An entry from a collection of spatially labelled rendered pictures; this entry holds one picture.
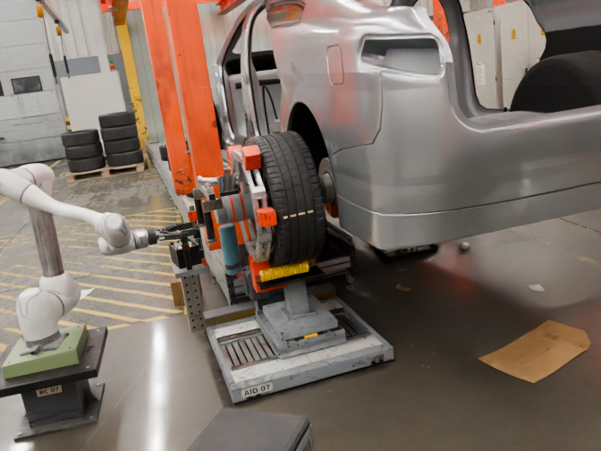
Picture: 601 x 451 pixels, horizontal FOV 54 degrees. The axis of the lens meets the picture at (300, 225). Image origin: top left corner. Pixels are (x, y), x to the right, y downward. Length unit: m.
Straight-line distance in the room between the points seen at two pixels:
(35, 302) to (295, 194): 1.29
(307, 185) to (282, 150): 0.21
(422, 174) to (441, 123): 0.19
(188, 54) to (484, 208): 1.82
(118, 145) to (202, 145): 7.99
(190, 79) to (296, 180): 0.97
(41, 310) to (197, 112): 1.30
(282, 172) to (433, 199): 0.79
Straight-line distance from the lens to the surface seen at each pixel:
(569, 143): 2.37
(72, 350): 2.95
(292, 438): 2.02
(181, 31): 3.35
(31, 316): 3.00
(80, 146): 11.41
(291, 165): 2.72
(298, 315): 3.12
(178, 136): 5.29
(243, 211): 2.89
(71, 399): 3.09
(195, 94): 3.34
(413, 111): 2.12
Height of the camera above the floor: 1.48
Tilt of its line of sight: 15 degrees down
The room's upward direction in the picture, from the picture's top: 8 degrees counter-clockwise
